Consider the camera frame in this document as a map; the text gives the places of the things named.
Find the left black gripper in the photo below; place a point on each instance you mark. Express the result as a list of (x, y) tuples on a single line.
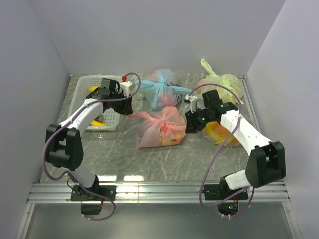
[(126, 109)]

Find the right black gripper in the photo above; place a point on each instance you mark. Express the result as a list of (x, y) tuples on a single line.
[(193, 125)]

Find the pink plastic bag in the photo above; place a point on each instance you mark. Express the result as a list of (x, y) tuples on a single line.
[(163, 128)]

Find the single yellow banana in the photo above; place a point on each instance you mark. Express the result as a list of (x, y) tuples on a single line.
[(94, 89)]

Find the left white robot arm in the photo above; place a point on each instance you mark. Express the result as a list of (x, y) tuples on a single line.
[(63, 147)]

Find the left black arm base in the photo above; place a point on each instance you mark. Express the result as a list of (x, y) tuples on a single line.
[(91, 205)]

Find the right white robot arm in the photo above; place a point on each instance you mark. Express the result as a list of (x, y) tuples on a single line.
[(267, 161)]

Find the clear bag of fruits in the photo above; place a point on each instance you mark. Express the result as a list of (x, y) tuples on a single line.
[(216, 134)]

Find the blue tied plastic bag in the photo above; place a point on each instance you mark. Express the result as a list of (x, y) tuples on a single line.
[(161, 89)]

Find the green tied plastic bag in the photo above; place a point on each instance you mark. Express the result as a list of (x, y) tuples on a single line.
[(229, 81)]

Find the white plastic basket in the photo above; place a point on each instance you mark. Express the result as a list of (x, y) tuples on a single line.
[(110, 117)]

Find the small yellow mango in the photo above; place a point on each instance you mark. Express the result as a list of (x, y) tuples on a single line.
[(97, 123)]

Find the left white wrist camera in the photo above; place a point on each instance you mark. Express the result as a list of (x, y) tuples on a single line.
[(126, 87)]

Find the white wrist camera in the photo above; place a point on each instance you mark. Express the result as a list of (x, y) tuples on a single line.
[(191, 100), (126, 87)]

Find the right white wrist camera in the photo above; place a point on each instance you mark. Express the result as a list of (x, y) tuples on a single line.
[(191, 100)]

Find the aluminium mounting rail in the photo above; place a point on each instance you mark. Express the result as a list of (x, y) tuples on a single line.
[(149, 192)]

